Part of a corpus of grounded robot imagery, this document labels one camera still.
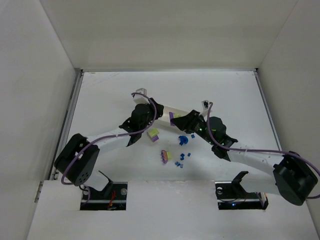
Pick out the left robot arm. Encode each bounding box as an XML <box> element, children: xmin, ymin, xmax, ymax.
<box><xmin>54</xmin><ymin>98</ymin><xmax>164</xmax><ymax>193</ymax></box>

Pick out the purple flower green lego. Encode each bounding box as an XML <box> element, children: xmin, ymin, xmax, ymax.
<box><xmin>160</xmin><ymin>149</ymin><xmax>172</xmax><ymax>164</ymax></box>

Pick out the green lego brick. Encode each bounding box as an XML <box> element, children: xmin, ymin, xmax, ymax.
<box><xmin>173</xmin><ymin>113</ymin><xmax>181</xmax><ymax>118</ymax></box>

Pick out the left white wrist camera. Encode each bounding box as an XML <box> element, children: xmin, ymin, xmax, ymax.
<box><xmin>131</xmin><ymin>88</ymin><xmax>149</xmax><ymax>104</ymax></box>

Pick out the purple cable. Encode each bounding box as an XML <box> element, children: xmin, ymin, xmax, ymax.
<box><xmin>60</xmin><ymin>92</ymin><xmax>159</xmax><ymax>186</ymax></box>
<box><xmin>204</xmin><ymin>101</ymin><xmax>320</xmax><ymax>200</ymax></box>

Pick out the white divided plastic container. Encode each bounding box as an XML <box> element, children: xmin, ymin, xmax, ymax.
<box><xmin>157</xmin><ymin>105</ymin><xmax>188</xmax><ymax>127</ymax></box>

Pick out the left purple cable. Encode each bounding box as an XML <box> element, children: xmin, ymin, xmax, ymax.
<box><xmin>60</xmin><ymin>92</ymin><xmax>159</xmax><ymax>186</ymax></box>

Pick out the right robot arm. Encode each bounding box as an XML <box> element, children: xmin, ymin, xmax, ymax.
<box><xmin>170</xmin><ymin>110</ymin><xmax>318</xmax><ymax>206</ymax></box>

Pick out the blue arch lego piece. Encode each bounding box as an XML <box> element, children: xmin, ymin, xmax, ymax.
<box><xmin>178</xmin><ymin>135</ymin><xmax>189</xmax><ymax>146</ymax></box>

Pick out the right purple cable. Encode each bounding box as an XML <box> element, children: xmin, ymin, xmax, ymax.
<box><xmin>204</xmin><ymin>101</ymin><xmax>320</xmax><ymax>200</ymax></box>

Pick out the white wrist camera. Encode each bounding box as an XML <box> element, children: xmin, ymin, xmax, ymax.
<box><xmin>200</xmin><ymin>100</ymin><xmax>211</xmax><ymax>117</ymax></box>
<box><xmin>131</xmin><ymin>88</ymin><xmax>149</xmax><ymax>104</ymax></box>

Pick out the green purple lego stack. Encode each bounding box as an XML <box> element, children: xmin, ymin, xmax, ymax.
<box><xmin>147</xmin><ymin>128</ymin><xmax>160</xmax><ymax>143</ymax></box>

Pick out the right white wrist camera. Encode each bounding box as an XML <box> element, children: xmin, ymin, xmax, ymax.
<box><xmin>200</xmin><ymin>100</ymin><xmax>211</xmax><ymax>117</ymax></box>

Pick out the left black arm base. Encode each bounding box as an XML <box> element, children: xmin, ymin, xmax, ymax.
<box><xmin>79</xmin><ymin>170</ymin><xmax>128</xmax><ymax>211</ymax></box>

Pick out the purple lego brick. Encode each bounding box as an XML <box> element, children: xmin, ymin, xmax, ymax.
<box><xmin>169</xmin><ymin>111</ymin><xmax>175</xmax><ymax>126</ymax></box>

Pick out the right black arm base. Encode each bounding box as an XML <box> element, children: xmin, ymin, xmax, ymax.
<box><xmin>215</xmin><ymin>171</ymin><xmax>269</xmax><ymax>211</ymax></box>

